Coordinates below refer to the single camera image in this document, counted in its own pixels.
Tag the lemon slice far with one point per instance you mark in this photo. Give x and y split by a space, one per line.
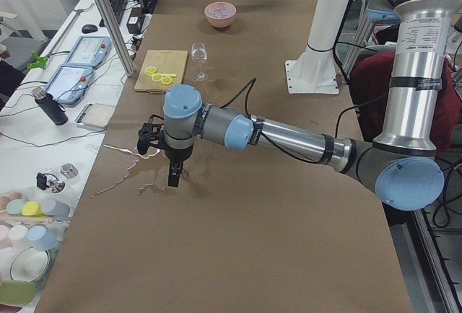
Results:
150 70

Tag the black computer mouse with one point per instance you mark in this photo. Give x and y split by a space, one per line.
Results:
87 29

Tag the teach pendant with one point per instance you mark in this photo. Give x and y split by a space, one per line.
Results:
69 83
89 50

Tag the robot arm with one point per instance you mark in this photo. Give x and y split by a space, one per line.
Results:
398 165

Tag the metal tray scale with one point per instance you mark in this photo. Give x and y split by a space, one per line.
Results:
95 116

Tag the upper teach pendant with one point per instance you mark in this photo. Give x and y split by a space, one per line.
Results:
89 50

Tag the white camera post base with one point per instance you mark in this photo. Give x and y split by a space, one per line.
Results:
314 72

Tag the lemon slice middle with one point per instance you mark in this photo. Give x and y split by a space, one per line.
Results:
157 77

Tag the clear wine glass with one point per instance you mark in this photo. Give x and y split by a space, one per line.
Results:
199 56

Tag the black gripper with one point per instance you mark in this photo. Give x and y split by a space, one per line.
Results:
176 155

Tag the lemon slice near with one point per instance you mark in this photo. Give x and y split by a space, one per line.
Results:
166 80

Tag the yellow plastic cup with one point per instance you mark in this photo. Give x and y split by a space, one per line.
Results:
32 209

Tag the black power adapter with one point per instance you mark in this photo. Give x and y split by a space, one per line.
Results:
135 20

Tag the pink bowl of ice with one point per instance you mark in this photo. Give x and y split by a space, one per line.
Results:
220 14

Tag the blue plastic cup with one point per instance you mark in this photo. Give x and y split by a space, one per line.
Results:
41 238

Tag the bamboo cutting board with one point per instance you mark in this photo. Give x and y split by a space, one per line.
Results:
166 61

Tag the white plate green rim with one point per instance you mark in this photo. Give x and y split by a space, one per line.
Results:
30 265

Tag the aluminium frame post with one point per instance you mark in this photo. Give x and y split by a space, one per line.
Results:
112 26

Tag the black keyboard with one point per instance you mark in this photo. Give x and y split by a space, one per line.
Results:
118 7

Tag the lower teach pendant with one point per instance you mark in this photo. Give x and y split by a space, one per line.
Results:
69 83

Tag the grey plastic cup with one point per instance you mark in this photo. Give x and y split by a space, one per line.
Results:
55 209

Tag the lemon slice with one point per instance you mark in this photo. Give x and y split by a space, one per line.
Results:
150 70
157 77
166 80

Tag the black strap clip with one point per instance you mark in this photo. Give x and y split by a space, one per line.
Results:
41 181

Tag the black water bottle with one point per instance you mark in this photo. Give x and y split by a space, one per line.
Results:
49 106

